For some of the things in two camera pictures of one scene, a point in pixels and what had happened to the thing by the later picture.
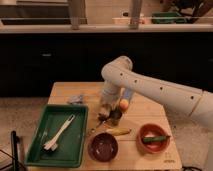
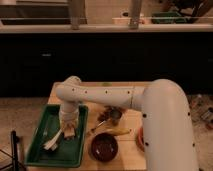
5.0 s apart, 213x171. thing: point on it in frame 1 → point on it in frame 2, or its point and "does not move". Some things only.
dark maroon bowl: [103, 147] does not move
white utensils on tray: [52, 145] does not move
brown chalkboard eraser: [103, 117] → [69, 132]
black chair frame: [14, 152] does not move
